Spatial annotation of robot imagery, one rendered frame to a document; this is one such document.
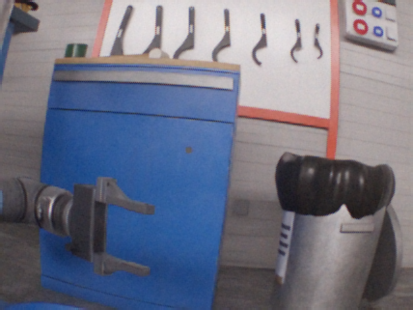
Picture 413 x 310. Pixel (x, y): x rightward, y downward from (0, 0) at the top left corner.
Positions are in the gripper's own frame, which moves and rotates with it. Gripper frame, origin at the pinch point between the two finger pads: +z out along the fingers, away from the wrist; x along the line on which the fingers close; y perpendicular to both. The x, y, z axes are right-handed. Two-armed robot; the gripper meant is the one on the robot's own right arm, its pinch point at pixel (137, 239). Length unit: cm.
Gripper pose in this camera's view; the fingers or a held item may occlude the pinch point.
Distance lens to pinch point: 82.4
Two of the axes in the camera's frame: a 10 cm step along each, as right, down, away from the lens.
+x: 1.3, -9.9, -0.2
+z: 8.8, 1.3, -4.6
